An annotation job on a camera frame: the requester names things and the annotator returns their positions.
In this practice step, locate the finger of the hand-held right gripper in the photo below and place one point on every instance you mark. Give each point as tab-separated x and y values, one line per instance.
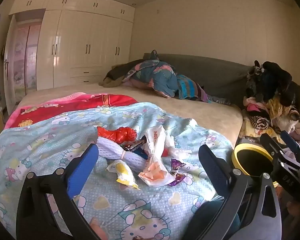
273	147
291	141

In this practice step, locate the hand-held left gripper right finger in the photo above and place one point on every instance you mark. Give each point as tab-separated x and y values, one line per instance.
212	171

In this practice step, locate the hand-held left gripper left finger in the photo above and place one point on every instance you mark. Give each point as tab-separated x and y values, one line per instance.
83	166

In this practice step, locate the yellow rimmed black trash bin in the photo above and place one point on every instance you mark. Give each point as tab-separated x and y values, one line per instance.
252	162

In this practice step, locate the white foam net sleeve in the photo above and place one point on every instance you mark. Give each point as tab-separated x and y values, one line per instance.
110	148

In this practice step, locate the purple candy wrapper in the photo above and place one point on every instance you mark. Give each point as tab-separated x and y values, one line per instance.
176	171

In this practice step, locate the yellow and white snack packet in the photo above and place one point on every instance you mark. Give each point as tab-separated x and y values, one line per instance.
123	173

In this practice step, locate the dark snack packet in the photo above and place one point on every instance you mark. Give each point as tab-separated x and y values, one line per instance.
133	146

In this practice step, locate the orange and white plastic bag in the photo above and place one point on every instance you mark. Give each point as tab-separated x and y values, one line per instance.
156	173

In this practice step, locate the white plastic bag red print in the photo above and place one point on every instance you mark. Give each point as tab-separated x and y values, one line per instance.
157	140

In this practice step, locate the lilac cloth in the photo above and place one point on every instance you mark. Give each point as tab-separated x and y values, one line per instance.
291	154

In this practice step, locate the blue cartoon printed blanket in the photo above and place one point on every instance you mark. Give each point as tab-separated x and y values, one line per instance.
52	142

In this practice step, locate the person's teal pants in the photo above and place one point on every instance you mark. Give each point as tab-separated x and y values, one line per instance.
215	220

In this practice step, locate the pile of clothes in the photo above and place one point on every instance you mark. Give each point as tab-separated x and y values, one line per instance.
272	87

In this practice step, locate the red blanket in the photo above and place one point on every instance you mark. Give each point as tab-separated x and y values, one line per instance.
65	107

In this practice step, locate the beige bed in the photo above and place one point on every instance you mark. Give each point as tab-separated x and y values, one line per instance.
190	111

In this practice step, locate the dark patterned cloth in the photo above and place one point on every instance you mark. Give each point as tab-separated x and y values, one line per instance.
220	101

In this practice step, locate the striped cloth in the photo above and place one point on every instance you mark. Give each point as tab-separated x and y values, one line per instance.
190	87

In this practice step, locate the grey headboard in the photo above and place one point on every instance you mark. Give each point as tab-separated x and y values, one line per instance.
215	75

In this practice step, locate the dark brown cloth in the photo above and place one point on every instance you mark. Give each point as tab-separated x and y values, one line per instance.
117	73

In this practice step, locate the blue floral quilt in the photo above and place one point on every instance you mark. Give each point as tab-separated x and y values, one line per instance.
157	77

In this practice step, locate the pink printed door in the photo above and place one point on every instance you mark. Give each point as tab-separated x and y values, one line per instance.
25	60

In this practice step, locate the cream wardrobe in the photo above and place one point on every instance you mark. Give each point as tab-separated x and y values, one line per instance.
90	42

